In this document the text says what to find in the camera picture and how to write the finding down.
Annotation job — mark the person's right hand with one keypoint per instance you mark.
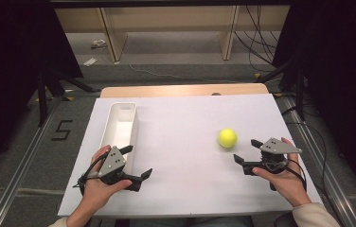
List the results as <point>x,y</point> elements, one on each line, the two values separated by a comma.
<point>285,183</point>

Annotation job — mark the white foam board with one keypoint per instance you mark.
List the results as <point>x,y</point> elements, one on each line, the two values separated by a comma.
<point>182,151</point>

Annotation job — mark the yellow ball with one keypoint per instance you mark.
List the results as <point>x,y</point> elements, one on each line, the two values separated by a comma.
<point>227,138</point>

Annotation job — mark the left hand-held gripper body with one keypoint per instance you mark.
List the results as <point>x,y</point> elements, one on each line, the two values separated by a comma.
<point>112,161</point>

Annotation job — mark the white plastic bin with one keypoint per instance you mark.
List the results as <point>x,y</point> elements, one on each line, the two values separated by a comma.
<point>121,126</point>

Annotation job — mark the light wooden table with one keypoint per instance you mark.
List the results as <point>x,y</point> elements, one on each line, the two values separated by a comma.
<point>166,90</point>

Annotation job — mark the aluminium floor rail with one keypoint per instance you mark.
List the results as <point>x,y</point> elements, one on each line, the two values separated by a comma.
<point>324,170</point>
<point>18,176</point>

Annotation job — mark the person's left hand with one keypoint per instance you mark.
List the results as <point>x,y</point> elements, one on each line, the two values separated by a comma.
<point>98,192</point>

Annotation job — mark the light wooden bench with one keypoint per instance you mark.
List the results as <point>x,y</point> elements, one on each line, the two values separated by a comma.
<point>173,19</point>

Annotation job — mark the dark curtain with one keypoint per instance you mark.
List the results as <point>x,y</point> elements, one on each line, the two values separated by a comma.
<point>343,78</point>
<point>8,63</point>

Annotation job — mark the white paper scrap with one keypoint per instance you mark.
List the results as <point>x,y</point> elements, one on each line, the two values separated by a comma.
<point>90,61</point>
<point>98,43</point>

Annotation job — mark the black tripod stand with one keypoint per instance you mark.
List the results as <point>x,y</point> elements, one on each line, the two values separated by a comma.
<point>45,91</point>
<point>294,82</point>

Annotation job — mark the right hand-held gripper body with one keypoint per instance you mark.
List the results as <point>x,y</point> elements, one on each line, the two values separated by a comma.
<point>274,157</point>

